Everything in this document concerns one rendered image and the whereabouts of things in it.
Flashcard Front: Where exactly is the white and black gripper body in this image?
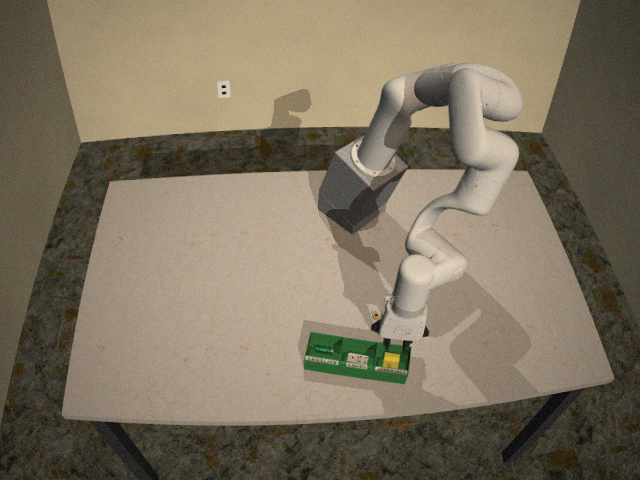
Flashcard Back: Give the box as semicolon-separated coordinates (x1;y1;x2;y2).
379;301;427;341

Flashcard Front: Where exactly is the yellow block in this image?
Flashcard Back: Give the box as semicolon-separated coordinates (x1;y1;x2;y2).
383;352;400;369

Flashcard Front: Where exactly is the green divided tray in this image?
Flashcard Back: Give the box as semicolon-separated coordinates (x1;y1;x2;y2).
304;332;411;384

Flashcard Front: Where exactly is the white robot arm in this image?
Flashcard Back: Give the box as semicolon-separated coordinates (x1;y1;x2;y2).
351;62;523;319

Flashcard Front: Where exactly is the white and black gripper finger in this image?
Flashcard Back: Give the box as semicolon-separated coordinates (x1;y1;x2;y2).
402;326;429;352
371;319;391;350

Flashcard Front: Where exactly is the white domino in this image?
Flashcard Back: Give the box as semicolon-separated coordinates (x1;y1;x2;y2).
347;353;369;364

